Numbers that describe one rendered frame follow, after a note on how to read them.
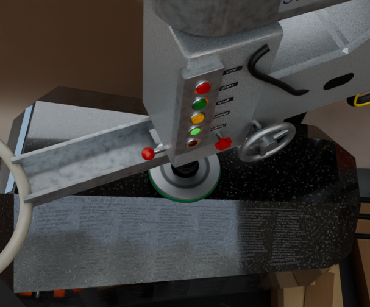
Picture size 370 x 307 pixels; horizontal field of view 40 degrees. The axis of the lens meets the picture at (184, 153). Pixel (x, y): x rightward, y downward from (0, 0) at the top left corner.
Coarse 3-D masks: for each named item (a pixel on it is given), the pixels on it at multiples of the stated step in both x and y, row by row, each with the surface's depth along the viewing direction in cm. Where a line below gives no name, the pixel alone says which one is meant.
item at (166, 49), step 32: (160, 32) 96; (256, 32) 91; (160, 64) 104; (192, 64) 89; (224, 64) 93; (256, 64) 97; (160, 96) 112; (224, 96) 103; (256, 96) 108; (160, 128) 122; (224, 128) 115; (192, 160) 123
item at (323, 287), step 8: (328, 272) 204; (320, 280) 202; (328, 280) 202; (312, 288) 200; (320, 288) 200; (328, 288) 201; (312, 296) 198; (320, 296) 199; (328, 296) 199; (304, 304) 197; (312, 304) 197; (320, 304) 197; (328, 304) 197
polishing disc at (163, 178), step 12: (216, 156) 154; (156, 168) 151; (168, 168) 151; (204, 168) 152; (216, 168) 152; (156, 180) 149; (168, 180) 149; (180, 180) 149; (192, 180) 150; (204, 180) 150; (216, 180) 150; (168, 192) 147; (180, 192) 147; (192, 192) 148; (204, 192) 148
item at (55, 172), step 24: (144, 120) 131; (72, 144) 125; (96, 144) 130; (120, 144) 131; (144, 144) 132; (24, 168) 125; (48, 168) 126; (72, 168) 126; (96, 168) 127; (120, 168) 123; (144, 168) 128; (48, 192) 118; (72, 192) 123
